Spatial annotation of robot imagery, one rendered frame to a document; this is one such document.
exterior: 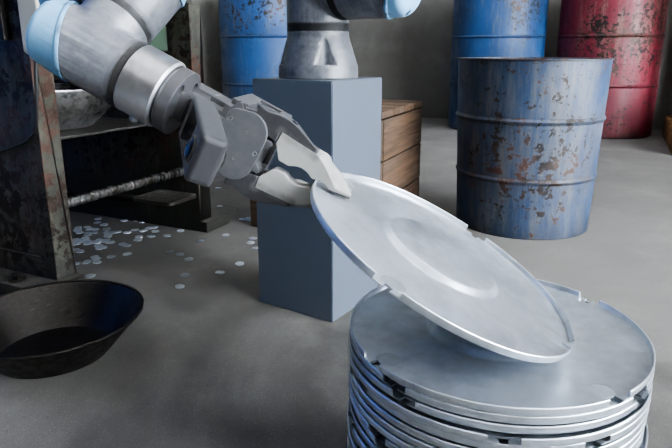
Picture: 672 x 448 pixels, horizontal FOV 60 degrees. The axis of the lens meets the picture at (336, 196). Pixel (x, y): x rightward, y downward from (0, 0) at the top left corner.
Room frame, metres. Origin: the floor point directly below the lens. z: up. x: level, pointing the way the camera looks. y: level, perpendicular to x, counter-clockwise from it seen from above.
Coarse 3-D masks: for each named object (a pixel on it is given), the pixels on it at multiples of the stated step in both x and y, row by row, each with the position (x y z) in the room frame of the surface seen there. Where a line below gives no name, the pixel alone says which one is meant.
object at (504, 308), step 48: (384, 192) 0.66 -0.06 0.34; (336, 240) 0.46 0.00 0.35; (384, 240) 0.52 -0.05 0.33; (432, 240) 0.56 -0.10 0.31; (480, 240) 0.67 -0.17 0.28; (432, 288) 0.46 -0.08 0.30; (480, 288) 0.50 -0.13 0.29; (528, 288) 0.59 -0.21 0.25; (480, 336) 0.42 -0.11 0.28; (528, 336) 0.47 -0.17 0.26
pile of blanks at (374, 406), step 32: (352, 352) 0.52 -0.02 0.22; (352, 384) 0.51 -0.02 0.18; (384, 384) 0.46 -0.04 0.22; (352, 416) 0.52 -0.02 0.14; (384, 416) 0.45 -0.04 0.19; (416, 416) 0.43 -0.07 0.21; (448, 416) 0.41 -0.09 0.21; (480, 416) 0.40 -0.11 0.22; (512, 416) 0.40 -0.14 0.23; (544, 416) 0.40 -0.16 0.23; (576, 416) 0.40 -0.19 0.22; (608, 416) 0.41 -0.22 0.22; (640, 416) 0.44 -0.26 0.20
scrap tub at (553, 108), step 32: (480, 64) 1.59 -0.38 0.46; (512, 64) 1.52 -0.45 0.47; (544, 64) 1.50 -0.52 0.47; (576, 64) 1.50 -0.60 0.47; (608, 64) 1.56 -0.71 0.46; (480, 96) 1.59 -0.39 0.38; (512, 96) 1.52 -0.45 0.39; (544, 96) 1.50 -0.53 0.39; (576, 96) 1.50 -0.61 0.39; (480, 128) 1.59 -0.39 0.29; (512, 128) 1.52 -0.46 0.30; (544, 128) 1.50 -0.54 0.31; (576, 128) 1.51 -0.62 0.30; (480, 160) 1.58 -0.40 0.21; (512, 160) 1.52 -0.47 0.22; (544, 160) 1.50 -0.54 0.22; (576, 160) 1.52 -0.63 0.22; (480, 192) 1.58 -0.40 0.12; (512, 192) 1.52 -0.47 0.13; (544, 192) 1.51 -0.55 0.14; (576, 192) 1.53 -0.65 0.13; (480, 224) 1.58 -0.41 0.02; (512, 224) 1.52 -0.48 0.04; (544, 224) 1.51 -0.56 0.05; (576, 224) 1.54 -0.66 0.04
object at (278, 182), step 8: (280, 168) 0.58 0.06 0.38; (264, 176) 0.57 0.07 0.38; (272, 176) 0.57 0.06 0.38; (280, 176) 0.57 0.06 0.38; (288, 176) 0.58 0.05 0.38; (256, 184) 0.57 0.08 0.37; (264, 184) 0.57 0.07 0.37; (272, 184) 0.57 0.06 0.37; (280, 184) 0.57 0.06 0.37; (288, 184) 0.57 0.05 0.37; (296, 184) 0.57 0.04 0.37; (304, 184) 0.58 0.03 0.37; (272, 192) 0.57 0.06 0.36; (280, 192) 0.57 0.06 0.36; (288, 192) 0.57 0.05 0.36; (296, 192) 0.57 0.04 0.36; (304, 192) 0.57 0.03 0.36; (288, 200) 0.57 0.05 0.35; (296, 200) 0.57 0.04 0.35; (304, 200) 0.57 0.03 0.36
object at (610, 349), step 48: (384, 288) 0.64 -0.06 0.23; (384, 336) 0.53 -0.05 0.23; (432, 336) 0.52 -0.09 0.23; (576, 336) 0.53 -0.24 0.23; (624, 336) 0.53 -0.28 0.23; (432, 384) 0.44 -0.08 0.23; (480, 384) 0.44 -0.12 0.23; (528, 384) 0.44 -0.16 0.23; (576, 384) 0.44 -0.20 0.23; (624, 384) 0.44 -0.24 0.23
